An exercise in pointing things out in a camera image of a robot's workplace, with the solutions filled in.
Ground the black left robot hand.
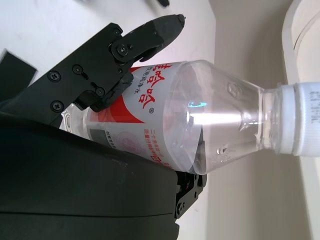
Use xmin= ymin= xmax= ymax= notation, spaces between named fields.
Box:
xmin=76 ymin=0 xmax=171 ymax=8

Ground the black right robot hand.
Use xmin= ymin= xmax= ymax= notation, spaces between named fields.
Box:
xmin=0 ymin=13 xmax=208 ymax=240

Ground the white rounded fixture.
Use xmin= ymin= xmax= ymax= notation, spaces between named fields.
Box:
xmin=281 ymin=0 xmax=320 ymax=85

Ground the black flat plate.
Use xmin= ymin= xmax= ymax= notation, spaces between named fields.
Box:
xmin=0 ymin=49 xmax=39 ymax=85

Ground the clear plastic water bottle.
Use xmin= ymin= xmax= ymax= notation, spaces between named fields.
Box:
xmin=60 ymin=59 xmax=320 ymax=176

